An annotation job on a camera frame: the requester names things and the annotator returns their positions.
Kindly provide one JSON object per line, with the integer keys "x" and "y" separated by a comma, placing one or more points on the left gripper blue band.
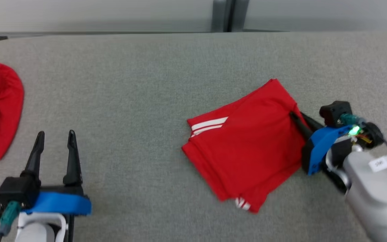
{"x": 62, "y": 203}

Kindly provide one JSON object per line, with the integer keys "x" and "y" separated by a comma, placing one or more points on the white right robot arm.
{"x": 375, "y": 198}

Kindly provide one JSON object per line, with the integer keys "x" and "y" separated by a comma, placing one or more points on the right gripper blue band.
{"x": 321, "y": 144}

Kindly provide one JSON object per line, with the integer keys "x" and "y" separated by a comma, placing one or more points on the red garment with white stripes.
{"x": 247, "y": 148}

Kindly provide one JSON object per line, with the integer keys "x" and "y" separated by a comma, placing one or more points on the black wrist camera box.
{"x": 12, "y": 193}
{"x": 334, "y": 112}

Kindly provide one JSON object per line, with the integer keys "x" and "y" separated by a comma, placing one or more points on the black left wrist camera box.
{"x": 12, "y": 193}

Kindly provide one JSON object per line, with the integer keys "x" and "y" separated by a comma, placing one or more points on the white paper label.
{"x": 385, "y": 161}

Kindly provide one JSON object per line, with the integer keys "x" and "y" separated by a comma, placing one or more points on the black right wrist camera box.
{"x": 334, "y": 112}

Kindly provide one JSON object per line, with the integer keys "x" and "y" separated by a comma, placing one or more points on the grey double partition post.
{"x": 230, "y": 15}

